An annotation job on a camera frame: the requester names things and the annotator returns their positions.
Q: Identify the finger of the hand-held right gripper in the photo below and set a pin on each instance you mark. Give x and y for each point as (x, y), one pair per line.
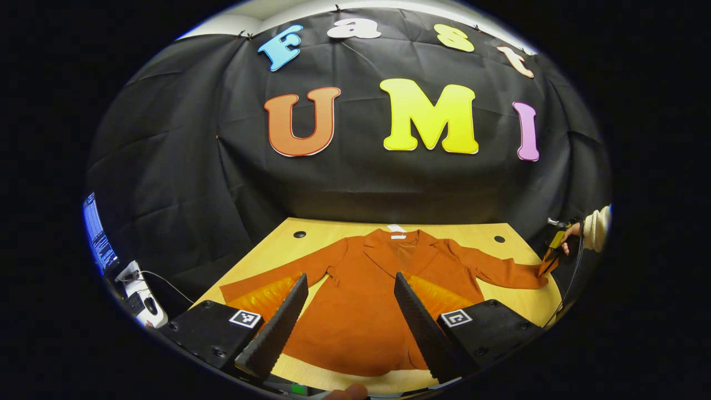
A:
(547, 264)

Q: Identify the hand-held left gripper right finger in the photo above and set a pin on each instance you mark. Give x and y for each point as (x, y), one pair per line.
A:
(422, 328)

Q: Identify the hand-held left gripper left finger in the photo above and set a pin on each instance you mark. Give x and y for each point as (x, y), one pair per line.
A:
(275, 330)

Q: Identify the orange button coat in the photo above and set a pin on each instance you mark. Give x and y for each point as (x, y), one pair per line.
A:
(361, 311)

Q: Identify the white desktop device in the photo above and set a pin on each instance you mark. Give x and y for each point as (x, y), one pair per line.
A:
(141, 294)

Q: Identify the computer monitor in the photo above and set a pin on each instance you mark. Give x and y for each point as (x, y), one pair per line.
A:
(97, 233)

